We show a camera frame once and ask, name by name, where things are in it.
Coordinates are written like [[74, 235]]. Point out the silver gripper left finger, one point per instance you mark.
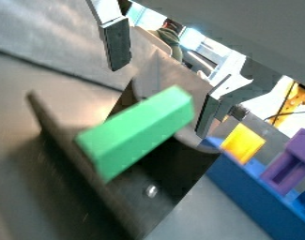
[[114, 32]]

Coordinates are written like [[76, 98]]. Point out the blue foam shape board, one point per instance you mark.
[[279, 215]]

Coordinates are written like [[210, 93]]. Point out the yellow notched block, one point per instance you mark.
[[242, 143]]

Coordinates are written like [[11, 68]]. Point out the black curved cradle stand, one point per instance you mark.
[[143, 193]]

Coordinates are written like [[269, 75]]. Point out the green hexagon block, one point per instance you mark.
[[130, 134]]

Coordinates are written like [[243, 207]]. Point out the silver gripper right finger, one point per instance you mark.
[[239, 79]]

